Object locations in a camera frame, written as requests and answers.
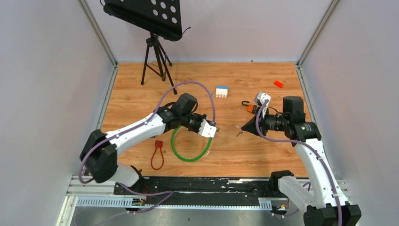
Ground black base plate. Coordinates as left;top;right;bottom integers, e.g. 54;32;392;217
130;176;288;206

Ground black perforated stand tray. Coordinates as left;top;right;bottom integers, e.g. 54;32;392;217
102;0;184;41

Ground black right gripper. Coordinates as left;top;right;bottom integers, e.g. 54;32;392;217
241;106;288;137

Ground small red brick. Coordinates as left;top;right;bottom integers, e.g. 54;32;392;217
273;80;284;88

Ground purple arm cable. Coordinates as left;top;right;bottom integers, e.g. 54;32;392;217
78;81;217;216
255;99;343;226

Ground small silver keys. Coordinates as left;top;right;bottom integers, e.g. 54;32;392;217
236;125;244;137

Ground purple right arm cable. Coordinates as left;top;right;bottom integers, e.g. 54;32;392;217
255;99;343;226

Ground white slotted cable duct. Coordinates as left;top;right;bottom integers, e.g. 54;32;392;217
75;197;272;210

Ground white and blue toy brick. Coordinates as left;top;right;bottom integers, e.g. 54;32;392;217
215;85;228;98

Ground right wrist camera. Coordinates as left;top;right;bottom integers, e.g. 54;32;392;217
255;92;271;118

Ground green cable lock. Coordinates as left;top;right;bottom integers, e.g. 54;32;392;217
171;126;213;162

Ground red cable lock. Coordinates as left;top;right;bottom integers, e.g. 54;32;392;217
150;140;165;170

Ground orange padlock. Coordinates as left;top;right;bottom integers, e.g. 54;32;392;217
241;101;259;114

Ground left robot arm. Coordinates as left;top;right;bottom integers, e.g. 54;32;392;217
80;93;217;194

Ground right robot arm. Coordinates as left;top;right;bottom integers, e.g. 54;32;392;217
241;92;362;226

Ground black tripod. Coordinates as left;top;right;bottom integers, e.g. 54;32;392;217
140;32;174;87

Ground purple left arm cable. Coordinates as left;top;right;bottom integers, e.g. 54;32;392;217
78;81;217;216

